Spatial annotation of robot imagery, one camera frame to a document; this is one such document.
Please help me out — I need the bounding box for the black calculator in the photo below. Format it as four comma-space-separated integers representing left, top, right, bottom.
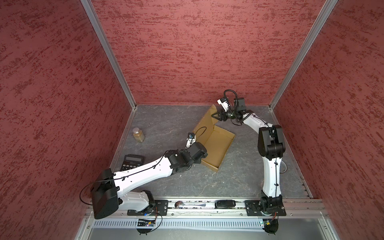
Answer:
120, 154, 145, 172

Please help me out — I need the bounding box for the aluminium corner post left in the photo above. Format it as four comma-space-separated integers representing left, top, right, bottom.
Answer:
81, 0, 137, 111

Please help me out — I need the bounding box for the glass jar with lid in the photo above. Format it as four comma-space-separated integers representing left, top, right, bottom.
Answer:
132, 128, 145, 143

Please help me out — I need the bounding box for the brown cardboard box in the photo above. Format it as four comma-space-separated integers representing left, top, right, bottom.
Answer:
193, 105, 236, 172

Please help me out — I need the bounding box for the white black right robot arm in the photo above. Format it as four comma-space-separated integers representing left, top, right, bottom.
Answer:
212, 110, 286, 216

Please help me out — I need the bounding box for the metal spoon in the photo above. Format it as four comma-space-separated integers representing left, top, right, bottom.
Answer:
175, 201, 206, 209

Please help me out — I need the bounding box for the aluminium corner post right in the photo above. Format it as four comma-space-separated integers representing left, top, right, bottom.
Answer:
269, 0, 338, 111

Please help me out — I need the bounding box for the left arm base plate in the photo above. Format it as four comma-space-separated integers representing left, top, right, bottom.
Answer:
127, 200, 169, 216

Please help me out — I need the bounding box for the aluminium corner post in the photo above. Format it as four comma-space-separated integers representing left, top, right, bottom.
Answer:
269, 0, 338, 111
81, 0, 137, 111

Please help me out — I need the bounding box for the aluminium front rail frame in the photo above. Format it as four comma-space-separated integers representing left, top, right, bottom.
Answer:
75, 197, 339, 240

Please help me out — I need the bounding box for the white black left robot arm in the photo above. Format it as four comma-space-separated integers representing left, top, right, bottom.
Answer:
79, 142, 208, 220

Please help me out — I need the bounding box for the black car key fob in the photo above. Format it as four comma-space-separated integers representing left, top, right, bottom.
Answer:
215, 200, 236, 209

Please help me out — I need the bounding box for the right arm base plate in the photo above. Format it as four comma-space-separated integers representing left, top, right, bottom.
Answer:
244, 199, 287, 217

